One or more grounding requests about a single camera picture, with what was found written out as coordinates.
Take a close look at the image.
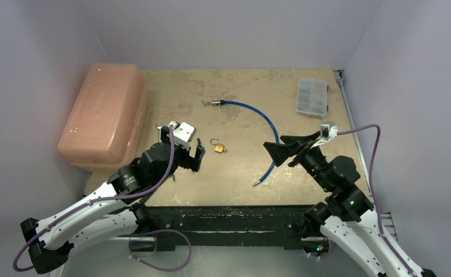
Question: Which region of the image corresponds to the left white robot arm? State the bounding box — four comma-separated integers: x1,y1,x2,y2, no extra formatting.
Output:
13,137,205,274

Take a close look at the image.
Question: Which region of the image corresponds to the blue cable lock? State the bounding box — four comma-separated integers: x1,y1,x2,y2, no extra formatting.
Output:
210,99,280,188

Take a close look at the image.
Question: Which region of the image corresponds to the aluminium frame rail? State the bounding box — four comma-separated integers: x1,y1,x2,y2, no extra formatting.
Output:
333,70,409,277

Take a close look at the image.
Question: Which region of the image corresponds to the brass padlock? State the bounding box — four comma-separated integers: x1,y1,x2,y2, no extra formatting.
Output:
210,138,226,154

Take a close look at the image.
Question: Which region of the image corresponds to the silver open-end wrench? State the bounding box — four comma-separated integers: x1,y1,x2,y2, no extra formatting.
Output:
156,122,164,130

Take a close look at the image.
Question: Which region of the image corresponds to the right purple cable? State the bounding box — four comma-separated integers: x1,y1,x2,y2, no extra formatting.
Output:
336,124,418,276

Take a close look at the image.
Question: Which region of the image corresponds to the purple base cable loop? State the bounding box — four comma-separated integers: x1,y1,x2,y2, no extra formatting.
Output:
128,229,193,272

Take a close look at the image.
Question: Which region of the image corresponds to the silver key bunch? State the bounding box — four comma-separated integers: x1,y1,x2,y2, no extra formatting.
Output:
201,100,212,106

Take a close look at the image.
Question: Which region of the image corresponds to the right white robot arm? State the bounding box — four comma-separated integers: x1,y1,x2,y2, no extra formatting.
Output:
264,127,435,276

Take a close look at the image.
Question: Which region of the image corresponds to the pink translucent plastic toolbox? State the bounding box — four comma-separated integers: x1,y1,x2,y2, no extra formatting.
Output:
57,63,149,171

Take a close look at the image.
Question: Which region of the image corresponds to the clear compartment screw box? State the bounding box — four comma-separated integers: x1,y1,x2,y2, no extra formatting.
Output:
295,77,329,118

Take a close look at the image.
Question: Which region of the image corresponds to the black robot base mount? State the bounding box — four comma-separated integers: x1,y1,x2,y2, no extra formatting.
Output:
131,204,334,256

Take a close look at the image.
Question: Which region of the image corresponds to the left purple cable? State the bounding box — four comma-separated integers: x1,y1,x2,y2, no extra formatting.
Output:
12,125,176,273

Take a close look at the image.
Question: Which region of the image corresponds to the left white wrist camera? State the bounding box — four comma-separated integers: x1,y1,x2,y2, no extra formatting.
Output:
168,121,197,151

